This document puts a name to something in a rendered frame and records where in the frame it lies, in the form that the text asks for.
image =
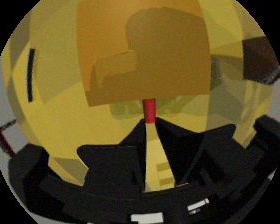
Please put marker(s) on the grey rectangular bar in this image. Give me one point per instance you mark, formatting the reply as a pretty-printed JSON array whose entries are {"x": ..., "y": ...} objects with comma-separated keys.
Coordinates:
[{"x": 30, "y": 60}]

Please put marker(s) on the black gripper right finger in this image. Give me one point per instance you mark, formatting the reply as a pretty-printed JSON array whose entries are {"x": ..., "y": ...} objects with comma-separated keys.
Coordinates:
[{"x": 183, "y": 148}]

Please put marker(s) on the red cylinder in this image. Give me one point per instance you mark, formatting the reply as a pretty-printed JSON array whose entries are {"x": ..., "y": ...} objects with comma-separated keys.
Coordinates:
[{"x": 149, "y": 111}]

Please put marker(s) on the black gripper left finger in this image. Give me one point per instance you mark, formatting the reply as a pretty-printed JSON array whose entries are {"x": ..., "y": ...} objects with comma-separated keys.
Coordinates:
[{"x": 129, "y": 153}]

